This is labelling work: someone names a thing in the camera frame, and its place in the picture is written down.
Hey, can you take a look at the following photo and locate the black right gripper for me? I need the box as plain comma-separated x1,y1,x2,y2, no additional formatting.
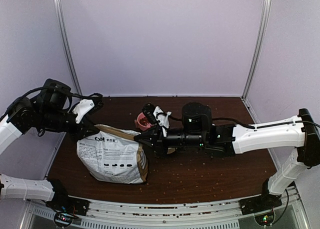
133,124,206,159

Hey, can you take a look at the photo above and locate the dog food bag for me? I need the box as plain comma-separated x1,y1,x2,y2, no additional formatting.
76,124,149,184

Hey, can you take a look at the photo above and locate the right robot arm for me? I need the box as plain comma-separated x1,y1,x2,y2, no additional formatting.
134,102,320,210

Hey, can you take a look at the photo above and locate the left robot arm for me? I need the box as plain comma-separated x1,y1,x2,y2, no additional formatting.
0,78,104,211

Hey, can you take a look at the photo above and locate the pink pet bowl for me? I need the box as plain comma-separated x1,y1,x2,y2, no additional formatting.
134,112,153,131

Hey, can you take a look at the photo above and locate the cream pet bowl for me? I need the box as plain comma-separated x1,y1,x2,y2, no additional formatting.
167,147,176,155

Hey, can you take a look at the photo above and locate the brown kibble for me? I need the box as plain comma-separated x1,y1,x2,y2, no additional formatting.
138,116,151,127

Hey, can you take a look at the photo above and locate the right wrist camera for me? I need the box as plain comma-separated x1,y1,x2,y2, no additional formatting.
142,103,172,137

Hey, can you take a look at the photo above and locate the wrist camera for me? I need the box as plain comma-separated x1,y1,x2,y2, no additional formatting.
142,103,172,137
72,99,104,124

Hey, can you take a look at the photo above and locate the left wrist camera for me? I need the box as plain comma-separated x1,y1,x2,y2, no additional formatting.
72,99,104,124

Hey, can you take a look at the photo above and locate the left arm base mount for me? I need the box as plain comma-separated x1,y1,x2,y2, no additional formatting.
46,196,90,216

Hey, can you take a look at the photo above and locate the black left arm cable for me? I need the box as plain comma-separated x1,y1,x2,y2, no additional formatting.
0,86,103,120

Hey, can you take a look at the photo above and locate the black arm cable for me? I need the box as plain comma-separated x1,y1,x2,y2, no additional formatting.
169,115,320,130
0,86,103,120

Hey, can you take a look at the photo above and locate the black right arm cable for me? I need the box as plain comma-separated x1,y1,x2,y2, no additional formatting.
169,115,320,130

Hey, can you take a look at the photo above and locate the front aluminium rail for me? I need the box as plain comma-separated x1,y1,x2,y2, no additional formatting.
24,186,308,229

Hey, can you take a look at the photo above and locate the left aluminium frame post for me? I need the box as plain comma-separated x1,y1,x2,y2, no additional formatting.
53,0,83,96

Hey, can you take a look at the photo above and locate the aluminium frame post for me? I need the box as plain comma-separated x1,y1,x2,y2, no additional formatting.
241,0,272,101
53,0,83,96

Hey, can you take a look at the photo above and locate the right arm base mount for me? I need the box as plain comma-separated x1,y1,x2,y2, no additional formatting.
239,195,282,215

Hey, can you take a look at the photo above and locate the right aluminium frame post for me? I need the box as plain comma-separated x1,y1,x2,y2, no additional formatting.
241,0,272,101

